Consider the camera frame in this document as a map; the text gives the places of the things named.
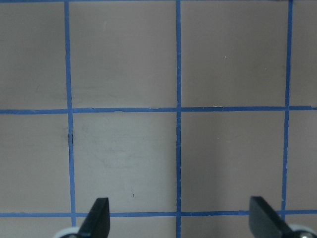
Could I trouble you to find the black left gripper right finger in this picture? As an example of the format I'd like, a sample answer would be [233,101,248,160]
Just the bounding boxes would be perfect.
[249,196,296,238]

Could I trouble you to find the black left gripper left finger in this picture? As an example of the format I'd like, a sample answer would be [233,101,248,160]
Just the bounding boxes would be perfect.
[77,198,110,238]

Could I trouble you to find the brown paper mat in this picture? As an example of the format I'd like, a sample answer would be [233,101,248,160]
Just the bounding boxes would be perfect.
[0,0,317,238]

